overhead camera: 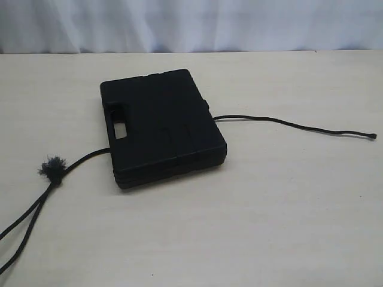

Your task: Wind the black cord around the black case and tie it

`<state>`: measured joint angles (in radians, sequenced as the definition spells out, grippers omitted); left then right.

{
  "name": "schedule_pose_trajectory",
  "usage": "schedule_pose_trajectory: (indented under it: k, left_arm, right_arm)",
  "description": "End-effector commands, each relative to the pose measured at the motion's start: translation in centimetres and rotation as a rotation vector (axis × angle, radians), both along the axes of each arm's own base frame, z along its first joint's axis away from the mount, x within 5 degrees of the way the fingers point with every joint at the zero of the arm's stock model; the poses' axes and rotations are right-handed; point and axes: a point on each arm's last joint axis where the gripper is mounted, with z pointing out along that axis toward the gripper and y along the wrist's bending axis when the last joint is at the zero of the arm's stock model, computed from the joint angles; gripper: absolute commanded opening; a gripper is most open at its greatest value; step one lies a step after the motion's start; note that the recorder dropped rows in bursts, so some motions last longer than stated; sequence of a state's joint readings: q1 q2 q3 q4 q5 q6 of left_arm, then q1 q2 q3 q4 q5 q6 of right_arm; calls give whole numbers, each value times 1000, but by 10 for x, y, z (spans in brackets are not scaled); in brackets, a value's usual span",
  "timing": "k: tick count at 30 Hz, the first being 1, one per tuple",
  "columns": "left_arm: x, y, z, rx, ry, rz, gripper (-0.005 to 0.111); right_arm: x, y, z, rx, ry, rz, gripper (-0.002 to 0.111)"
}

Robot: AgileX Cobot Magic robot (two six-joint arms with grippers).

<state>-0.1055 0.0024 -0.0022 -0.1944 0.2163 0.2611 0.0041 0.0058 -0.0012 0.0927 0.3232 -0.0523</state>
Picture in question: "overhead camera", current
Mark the black plastic carrying case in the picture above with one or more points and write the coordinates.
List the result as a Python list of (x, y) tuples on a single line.
[(159, 126)]

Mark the white backdrop curtain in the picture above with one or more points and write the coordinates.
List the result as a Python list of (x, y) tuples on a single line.
[(188, 26)]

